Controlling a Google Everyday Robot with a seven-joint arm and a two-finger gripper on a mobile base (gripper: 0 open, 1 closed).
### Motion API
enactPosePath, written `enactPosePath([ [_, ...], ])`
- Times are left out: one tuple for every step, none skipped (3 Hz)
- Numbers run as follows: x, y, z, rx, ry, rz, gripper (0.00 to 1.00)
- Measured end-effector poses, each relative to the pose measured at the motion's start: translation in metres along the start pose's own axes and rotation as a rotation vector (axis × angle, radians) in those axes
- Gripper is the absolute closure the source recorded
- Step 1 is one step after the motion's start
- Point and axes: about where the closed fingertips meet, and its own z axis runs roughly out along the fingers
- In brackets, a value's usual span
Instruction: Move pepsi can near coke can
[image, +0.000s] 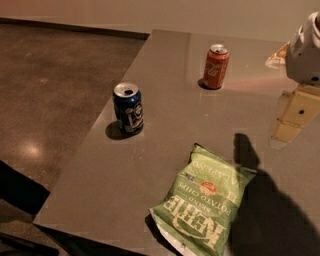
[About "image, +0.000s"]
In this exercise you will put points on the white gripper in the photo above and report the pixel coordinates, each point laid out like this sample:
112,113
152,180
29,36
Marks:
302,60

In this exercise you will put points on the blue pepsi can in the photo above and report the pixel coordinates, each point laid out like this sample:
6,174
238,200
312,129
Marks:
128,109

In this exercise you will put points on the red coke can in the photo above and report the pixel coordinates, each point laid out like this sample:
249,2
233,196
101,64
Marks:
216,66

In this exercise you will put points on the green kettle chips bag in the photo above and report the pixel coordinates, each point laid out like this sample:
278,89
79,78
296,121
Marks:
201,205

